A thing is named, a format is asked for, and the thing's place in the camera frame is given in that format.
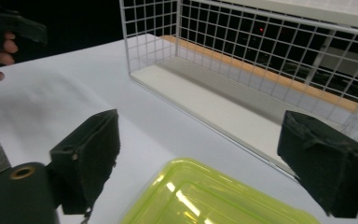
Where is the white wire shelf rack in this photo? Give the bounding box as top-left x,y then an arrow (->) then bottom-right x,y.
118,0 -> 358,182

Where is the green plastic container lid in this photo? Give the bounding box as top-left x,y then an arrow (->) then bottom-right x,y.
119,157 -> 322,224

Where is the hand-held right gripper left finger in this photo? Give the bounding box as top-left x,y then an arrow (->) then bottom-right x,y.
48,108 -> 121,217

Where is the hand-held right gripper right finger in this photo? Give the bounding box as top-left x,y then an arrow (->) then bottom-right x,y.
276,109 -> 358,219

